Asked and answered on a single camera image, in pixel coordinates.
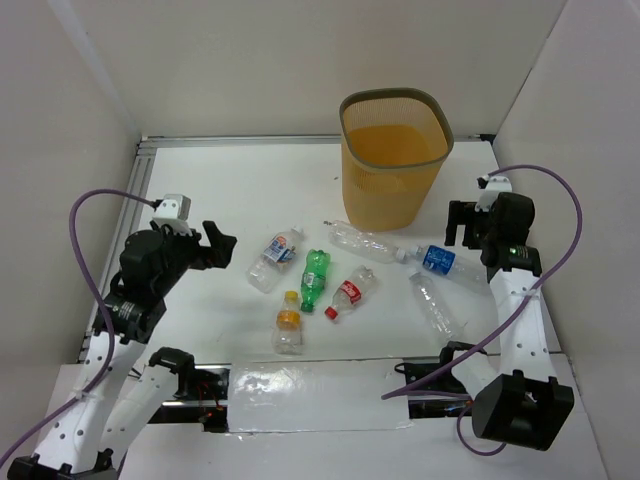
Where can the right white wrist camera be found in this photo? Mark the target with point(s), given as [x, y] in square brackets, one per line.
[490, 188]

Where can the green plastic bottle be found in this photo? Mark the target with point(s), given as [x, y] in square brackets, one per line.
[314, 278]

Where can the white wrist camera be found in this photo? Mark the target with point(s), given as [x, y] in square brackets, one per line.
[490, 188]
[172, 207]

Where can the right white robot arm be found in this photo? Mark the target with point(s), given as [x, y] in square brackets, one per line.
[521, 402]

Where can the clear crushed bottle white cap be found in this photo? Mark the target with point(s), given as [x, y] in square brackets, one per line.
[367, 245]

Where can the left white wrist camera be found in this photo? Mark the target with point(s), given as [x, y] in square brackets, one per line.
[172, 207]

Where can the clear bottle orange blue label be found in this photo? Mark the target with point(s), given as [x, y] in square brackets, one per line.
[275, 259]

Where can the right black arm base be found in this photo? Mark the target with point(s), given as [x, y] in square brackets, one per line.
[443, 397]

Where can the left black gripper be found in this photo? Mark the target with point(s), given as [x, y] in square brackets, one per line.
[204, 251]

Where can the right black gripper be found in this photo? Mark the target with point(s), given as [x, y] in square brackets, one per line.
[463, 213]

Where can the yellow mesh waste bin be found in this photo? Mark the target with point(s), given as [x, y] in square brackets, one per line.
[394, 142]

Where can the small bottle yellow cap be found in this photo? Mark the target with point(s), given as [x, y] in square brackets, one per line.
[287, 334]

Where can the clear bottle red label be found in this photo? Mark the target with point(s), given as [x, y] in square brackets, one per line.
[351, 292]

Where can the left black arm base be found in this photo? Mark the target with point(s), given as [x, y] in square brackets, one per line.
[204, 402]

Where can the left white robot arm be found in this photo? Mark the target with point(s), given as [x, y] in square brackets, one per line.
[89, 439]

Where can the clear unlabelled plastic bottle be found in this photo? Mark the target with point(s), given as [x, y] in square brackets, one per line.
[435, 313]

